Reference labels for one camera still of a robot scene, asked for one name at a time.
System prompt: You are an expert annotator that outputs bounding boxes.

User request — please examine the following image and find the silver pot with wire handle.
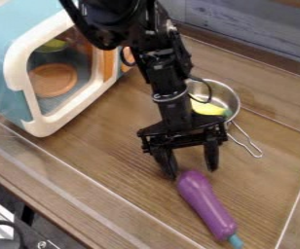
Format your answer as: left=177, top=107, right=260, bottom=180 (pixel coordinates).
left=186, top=79, right=264, bottom=159

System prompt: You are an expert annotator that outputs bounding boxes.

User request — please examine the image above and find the purple toy eggplant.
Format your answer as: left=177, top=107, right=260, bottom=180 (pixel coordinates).
left=177, top=170, right=244, bottom=249

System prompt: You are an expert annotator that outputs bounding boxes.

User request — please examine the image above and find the yellow toy banana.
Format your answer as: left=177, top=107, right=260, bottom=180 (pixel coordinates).
left=192, top=100, right=232, bottom=118

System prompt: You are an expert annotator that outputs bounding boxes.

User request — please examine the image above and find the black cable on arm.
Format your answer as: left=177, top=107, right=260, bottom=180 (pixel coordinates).
left=58, top=0, right=125, bottom=51

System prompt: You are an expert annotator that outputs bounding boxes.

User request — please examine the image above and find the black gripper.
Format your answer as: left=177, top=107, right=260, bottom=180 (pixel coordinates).
left=136, top=93, right=229, bottom=181

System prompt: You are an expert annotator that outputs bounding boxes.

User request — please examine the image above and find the black cable bottom left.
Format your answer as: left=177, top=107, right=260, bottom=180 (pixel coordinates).
left=0, top=220, right=27, bottom=249

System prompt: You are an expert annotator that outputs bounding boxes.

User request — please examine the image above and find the orange microwave turntable plate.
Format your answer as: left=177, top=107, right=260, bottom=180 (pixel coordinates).
left=29, top=63, right=77, bottom=97

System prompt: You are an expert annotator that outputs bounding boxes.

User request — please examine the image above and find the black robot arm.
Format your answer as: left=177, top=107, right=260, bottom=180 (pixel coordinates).
left=61, top=0, right=226, bottom=178

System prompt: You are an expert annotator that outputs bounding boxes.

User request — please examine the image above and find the blue toy microwave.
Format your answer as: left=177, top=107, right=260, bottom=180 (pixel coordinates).
left=0, top=0, right=132, bottom=137

